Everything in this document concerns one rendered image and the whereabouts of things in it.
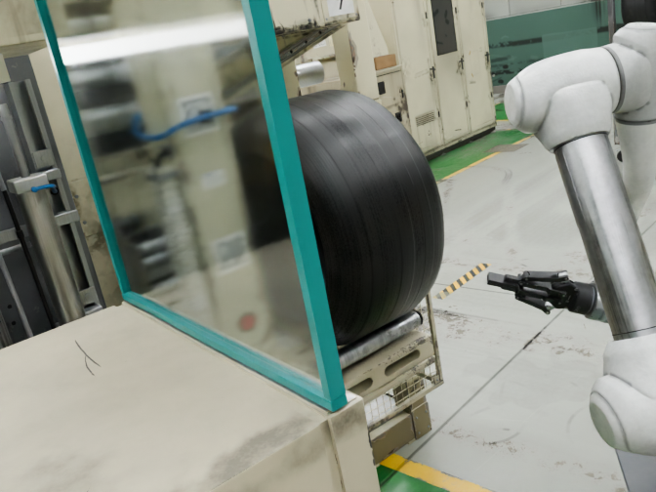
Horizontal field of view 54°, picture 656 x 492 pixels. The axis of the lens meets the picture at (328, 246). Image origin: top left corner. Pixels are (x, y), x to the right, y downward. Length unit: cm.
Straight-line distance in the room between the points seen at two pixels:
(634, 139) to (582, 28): 1147
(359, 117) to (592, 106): 47
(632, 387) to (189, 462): 84
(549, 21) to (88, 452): 1270
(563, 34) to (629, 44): 1164
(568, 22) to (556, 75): 1167
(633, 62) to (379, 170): 51
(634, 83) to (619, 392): 57
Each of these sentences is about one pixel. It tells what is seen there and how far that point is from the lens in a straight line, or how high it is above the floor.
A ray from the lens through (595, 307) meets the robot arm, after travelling 161.
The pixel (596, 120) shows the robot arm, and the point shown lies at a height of 137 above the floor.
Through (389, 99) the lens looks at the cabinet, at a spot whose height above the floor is 96.
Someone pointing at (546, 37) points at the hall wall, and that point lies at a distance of 1317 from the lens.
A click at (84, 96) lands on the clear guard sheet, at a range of 97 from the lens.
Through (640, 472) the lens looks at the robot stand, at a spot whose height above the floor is 65.
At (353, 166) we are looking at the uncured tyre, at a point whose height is 135.
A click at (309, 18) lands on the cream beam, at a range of 181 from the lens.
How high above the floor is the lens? 160
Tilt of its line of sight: 17 degrees down
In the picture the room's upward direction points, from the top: 11 degrees counter-clockwise
